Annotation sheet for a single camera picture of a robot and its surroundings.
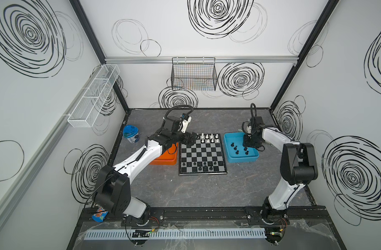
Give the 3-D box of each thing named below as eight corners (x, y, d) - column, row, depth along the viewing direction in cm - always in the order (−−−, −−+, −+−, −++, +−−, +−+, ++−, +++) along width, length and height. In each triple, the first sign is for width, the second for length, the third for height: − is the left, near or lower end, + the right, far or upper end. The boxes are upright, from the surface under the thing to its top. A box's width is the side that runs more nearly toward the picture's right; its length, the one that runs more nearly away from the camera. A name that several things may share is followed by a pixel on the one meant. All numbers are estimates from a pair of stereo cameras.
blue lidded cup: (126, 145, 102) (120, 135, 94) (130, 134, 108) (125, 124, 99) (140, 145, 102) (135, 135, 94) (142, 134, 108) (138, 124, 99)
